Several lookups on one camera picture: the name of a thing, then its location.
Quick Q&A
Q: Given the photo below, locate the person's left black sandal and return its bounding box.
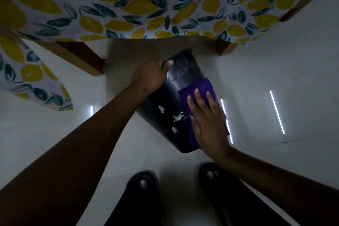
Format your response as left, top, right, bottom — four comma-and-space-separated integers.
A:
124, 171, 160, 216

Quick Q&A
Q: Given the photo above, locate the purple cleaning cloth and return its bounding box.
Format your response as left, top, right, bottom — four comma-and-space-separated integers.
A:
179, 78, 230, 148

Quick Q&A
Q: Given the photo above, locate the person's right black sandal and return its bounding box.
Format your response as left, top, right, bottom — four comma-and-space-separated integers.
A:
198, 162, 239, 208

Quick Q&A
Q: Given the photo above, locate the person's left leg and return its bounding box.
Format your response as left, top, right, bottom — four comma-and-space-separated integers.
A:
105, 194, 165, 226

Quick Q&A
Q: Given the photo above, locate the person's right forearm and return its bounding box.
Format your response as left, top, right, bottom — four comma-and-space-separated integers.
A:
212, 147, 339, 226

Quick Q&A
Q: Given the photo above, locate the person's left forearm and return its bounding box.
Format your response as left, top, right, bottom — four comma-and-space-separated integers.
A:
0, 85, 149, 226

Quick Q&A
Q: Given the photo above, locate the person's black sandal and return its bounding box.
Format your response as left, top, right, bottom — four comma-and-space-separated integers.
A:
124, 171, 160, 216
198, 162, 239, 208

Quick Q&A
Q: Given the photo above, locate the wooden table leg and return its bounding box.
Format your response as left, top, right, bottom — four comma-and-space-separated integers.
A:
36, 41, 104, 76
216, 38, 238, 56

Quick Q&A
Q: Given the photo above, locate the person's leg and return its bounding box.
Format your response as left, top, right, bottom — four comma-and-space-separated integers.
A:
105, 194, 165, 226
212, 178, 292, 226

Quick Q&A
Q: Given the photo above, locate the black plastic bucket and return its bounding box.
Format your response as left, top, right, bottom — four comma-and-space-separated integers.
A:
136, 48, 220, 154

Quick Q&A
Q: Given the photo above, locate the lemon print tablecloth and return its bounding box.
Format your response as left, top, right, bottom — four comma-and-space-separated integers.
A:
0, 0, 335, 111

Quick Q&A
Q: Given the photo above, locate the person's left hand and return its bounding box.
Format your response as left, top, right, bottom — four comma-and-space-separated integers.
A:
129, 58, 174, 95

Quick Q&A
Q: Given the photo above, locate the person's right leg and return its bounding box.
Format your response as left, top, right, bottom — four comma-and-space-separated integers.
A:
212, 178, 292, 226

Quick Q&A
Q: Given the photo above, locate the person's right hand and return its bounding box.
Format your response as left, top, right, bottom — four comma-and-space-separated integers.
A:
187, 88, 231, 160

